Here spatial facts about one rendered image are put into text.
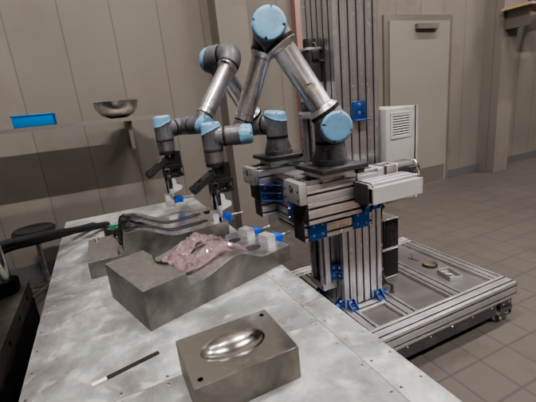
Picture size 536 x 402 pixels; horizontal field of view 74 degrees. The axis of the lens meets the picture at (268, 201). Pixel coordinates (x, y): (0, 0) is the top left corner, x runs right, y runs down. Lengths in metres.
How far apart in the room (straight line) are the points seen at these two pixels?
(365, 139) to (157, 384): 1.39
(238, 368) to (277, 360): 0.07
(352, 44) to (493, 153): 4.64
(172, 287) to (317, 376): 0.42
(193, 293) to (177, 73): 2.93
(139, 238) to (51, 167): 2.41
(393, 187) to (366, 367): 0.89
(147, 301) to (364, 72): 1.35
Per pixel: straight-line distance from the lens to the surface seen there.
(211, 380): 0.68
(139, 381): 0.84
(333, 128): 1.32
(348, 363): 0.79
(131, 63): 3.66
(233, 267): 1.05
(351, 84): 1.74
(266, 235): 1.21
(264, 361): 0.70
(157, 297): 0.95
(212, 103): 1.60
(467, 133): 6.04
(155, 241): 1.33
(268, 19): 1.32
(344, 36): 1.75
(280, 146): 1.90
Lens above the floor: 1.31
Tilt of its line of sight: 15 degrees down
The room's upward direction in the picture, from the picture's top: 6 degrees counter-clockwise
